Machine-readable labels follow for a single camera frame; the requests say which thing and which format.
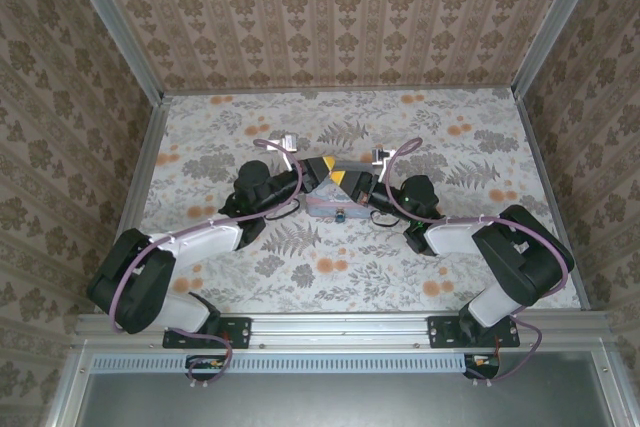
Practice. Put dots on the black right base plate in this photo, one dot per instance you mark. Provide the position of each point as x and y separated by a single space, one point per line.
440 332

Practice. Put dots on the aluminium lower frame bar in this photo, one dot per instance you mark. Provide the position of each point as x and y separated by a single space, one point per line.
62 397
616 397

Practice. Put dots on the aluminium corner post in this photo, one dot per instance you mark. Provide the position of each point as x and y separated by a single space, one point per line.
555 22
116 22

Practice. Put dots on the black connector board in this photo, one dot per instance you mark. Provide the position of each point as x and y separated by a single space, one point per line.
482 363
207 363

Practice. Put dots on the black left connector board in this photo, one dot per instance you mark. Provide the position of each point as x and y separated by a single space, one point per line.
207 363

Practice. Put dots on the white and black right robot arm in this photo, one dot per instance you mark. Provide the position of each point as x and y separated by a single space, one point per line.
450 239

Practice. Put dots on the blue cartoon tin box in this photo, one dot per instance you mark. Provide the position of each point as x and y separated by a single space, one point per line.
325 207

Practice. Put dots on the black right connector board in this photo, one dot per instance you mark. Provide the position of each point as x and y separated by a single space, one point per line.
482 363

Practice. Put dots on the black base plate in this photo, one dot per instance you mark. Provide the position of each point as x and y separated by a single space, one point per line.
235 332
440 332

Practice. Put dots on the aluminium side rail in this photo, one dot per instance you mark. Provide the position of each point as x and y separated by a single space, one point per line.
540 147
147 147

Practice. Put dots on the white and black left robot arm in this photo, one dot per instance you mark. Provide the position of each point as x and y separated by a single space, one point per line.
205 244

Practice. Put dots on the small blue padlock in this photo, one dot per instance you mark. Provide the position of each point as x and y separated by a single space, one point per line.
340 217

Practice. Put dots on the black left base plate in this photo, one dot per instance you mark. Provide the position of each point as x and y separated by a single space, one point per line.
235 332

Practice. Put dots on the grey metal sheet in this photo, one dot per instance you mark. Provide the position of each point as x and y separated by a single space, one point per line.
340 402

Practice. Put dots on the thin aluminium rear rail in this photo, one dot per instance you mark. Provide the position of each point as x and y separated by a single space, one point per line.
340 91

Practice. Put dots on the long aluminium base rail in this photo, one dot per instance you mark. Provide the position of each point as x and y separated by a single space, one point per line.
340 327

